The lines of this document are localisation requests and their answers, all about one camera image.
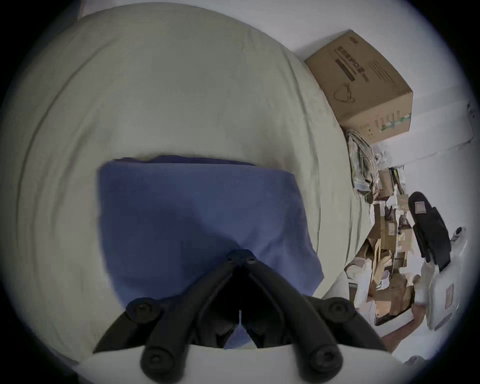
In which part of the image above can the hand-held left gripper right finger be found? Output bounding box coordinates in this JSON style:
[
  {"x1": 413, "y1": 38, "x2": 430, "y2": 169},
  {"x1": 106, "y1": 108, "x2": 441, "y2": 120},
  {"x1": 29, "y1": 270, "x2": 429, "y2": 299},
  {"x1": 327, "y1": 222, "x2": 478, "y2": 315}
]
[{"x1": 240, "y1": 249, "x2": 388, "y2": 380}]

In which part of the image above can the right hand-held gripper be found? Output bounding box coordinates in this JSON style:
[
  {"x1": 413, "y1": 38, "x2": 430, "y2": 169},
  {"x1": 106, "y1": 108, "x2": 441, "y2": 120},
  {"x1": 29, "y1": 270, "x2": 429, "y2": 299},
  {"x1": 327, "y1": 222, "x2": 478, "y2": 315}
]
[{"x1": 407, "y1": 191, "x2": 469, "y2": 331}]

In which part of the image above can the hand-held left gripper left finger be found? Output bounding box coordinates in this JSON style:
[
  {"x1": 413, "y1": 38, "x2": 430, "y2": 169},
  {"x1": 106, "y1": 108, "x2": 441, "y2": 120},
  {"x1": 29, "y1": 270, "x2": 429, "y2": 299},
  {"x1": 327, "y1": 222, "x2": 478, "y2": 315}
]
[{"x1": 92, "y1": 249, "x2": 242, "y2": 380}]

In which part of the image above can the dark blue shirt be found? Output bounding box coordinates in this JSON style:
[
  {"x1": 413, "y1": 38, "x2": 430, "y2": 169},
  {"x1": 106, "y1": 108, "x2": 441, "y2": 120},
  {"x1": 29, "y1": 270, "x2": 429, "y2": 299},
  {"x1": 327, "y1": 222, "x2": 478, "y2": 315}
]
[{"x1": 97, "y1": 155, "x2": 325, "y2": 349}]

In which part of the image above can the person's right forearm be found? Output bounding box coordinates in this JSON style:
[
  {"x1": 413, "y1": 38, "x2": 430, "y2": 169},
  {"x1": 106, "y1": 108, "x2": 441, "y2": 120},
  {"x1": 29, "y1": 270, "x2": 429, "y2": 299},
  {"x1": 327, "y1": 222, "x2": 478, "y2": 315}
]
[{"x1": 380, "y1": 319, "x2": 421, "y2": 354}]

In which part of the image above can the person's right hand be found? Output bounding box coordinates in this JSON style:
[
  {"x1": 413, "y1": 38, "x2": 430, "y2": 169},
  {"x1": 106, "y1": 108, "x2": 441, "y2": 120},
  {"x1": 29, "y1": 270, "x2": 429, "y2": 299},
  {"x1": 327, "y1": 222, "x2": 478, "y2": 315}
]
[{"x1": 410, "y1": 304, "x2": 428, "y2": 328}]

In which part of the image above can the pile of small cardboard boxes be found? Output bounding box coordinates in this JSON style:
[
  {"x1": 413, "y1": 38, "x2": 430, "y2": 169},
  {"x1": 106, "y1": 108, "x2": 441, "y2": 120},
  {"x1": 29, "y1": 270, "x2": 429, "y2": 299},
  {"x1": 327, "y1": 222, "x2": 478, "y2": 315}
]
[{"x1": 344, "y1": 168, "x2": 421, "y2": 327}]

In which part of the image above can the striped grey cloth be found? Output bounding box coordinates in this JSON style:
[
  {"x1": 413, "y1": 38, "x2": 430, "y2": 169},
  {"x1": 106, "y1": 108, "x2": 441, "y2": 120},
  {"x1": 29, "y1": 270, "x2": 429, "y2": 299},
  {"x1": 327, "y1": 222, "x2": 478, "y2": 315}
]
[{"x1": 345, "y1": 129, "x2": 380, "y2": 198}]

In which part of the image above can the large brown cardboard carton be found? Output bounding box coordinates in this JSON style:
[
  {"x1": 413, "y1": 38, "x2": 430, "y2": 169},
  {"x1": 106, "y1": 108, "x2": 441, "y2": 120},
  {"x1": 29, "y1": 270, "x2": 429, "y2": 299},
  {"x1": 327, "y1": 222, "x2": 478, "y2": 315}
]
[{"x1": 304, "y1": 29, "x2": 414, "y2": 145}]

